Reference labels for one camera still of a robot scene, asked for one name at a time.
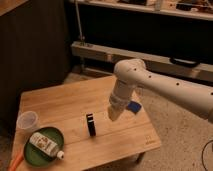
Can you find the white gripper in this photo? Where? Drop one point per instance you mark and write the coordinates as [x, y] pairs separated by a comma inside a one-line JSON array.
[[114, 112]]

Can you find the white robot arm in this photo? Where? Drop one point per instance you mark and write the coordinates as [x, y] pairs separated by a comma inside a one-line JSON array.
[[132, 73]]

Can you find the black upright eraser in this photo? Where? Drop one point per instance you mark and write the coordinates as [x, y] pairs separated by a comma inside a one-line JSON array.
[[91, 125]]

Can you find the blue sponge block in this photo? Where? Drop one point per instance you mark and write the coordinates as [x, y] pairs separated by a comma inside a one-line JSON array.
[[134, 107]]

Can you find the wooden table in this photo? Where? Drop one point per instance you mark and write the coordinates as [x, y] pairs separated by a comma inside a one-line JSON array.
[[65, 107]]

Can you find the white labelled bottle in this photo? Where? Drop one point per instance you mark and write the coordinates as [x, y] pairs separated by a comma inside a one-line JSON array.
[[46, 145]]

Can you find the metal shelf rack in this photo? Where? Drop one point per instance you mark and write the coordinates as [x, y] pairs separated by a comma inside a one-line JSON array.
[[172, 42]]

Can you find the clear plastic cup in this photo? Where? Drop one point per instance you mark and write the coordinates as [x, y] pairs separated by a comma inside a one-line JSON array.
[[27, 121]]

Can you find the green plate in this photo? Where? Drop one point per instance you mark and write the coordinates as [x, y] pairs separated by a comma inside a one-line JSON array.
[[36, 158]]

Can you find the orange carrot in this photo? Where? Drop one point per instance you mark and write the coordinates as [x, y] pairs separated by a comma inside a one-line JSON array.
[[18, 159]]

